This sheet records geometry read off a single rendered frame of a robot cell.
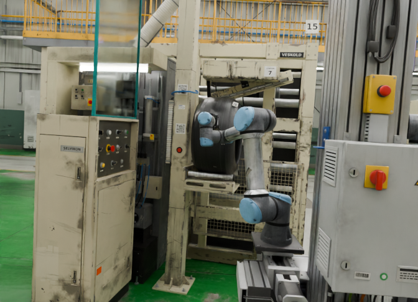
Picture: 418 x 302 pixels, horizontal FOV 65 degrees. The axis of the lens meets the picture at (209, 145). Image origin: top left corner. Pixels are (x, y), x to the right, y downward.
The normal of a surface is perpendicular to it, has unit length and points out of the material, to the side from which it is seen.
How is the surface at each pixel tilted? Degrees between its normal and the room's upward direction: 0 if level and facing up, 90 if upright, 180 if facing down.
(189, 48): 90
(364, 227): 90
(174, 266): 90
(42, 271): 91
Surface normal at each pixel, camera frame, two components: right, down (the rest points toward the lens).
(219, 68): -0.22, 0.04
